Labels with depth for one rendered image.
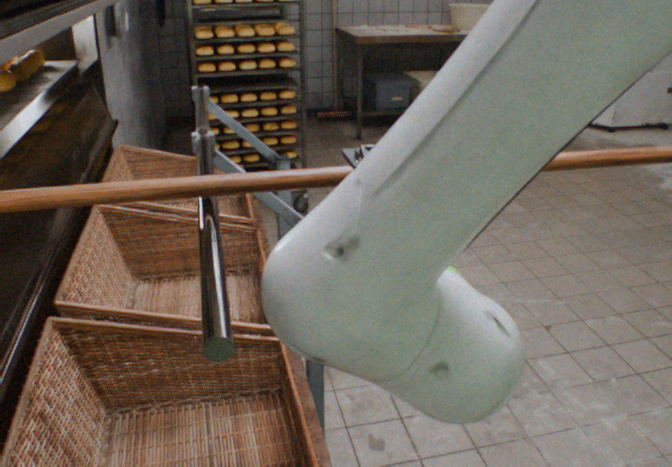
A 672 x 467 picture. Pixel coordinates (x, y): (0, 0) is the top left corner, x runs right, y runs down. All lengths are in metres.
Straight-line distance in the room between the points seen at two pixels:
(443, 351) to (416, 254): 0.09
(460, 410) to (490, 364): 0.04
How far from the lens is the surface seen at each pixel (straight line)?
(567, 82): 0.35
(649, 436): 2.39
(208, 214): 0.82
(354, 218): 0.38
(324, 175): 0.88
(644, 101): 6.33
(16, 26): 0.84
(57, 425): 1.18
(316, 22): 5.92
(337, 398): 2.29
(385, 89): 5.46
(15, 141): 1.29
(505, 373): 0.48
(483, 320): 0.47
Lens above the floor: 1.50
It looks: 23 degrees down
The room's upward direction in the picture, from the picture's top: straight up
